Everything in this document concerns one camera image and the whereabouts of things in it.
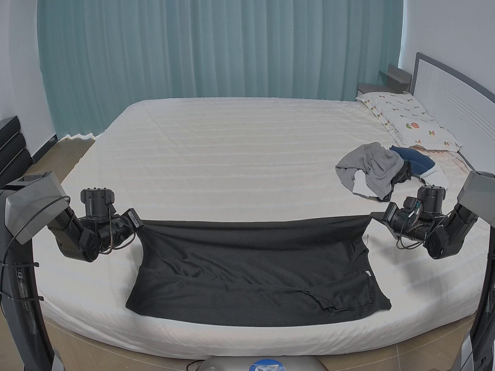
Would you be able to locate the black chest of drawers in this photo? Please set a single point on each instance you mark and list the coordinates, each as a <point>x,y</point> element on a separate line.
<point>11,149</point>

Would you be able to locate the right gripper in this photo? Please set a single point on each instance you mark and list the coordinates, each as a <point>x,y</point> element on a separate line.
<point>394,218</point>

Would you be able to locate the grey bedside table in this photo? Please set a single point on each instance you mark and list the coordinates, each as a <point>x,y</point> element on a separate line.
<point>398,75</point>

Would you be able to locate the white printed pillow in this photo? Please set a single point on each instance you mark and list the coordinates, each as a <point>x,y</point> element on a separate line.
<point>410,122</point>

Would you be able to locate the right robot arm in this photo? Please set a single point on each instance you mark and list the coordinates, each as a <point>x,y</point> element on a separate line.
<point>475,191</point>

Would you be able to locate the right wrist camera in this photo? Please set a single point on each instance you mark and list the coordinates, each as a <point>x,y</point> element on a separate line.
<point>410,203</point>

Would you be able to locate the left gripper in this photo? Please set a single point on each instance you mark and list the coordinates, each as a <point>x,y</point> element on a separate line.
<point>130,220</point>

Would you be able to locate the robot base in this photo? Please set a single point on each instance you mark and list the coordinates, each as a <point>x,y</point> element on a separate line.
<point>232,365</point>

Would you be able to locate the blue-green curtain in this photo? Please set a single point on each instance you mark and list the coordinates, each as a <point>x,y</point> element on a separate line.
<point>232,33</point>

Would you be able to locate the black T-shirt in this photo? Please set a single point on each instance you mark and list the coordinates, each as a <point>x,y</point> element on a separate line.
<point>251,269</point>

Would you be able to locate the bed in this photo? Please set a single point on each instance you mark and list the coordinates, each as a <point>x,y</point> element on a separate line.
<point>232,149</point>

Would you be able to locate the pile of clothes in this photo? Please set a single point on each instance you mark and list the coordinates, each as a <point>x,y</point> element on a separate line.
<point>381,168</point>

